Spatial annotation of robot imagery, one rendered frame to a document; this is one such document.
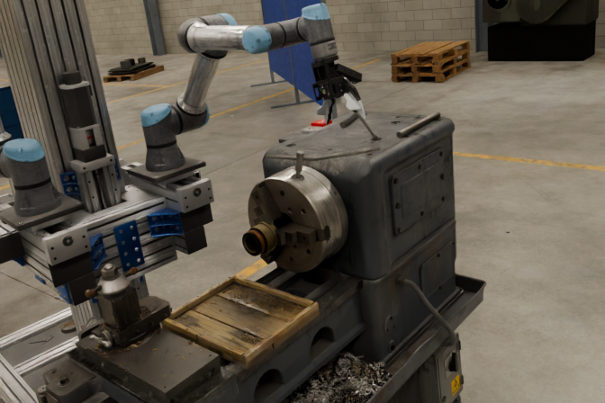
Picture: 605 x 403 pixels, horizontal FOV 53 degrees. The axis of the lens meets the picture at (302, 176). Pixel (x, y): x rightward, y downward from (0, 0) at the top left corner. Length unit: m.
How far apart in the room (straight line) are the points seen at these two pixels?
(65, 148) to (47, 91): 0.22
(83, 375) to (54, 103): 1.03
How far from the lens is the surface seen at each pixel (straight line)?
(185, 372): 1.50
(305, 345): 1.85
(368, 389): 2.02
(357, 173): 1.83
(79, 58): 2.38
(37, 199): 2.16
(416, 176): 2.07
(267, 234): 1.78
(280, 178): 1.82
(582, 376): 3.06
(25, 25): 2.32
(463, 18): 12.38
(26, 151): 2.14
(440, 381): 2.42
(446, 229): 2.30
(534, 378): 3.01
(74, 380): 1.72
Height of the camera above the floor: 1.82
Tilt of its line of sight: 19 degrees down
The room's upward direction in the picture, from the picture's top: 7 degrees counter-clockwise
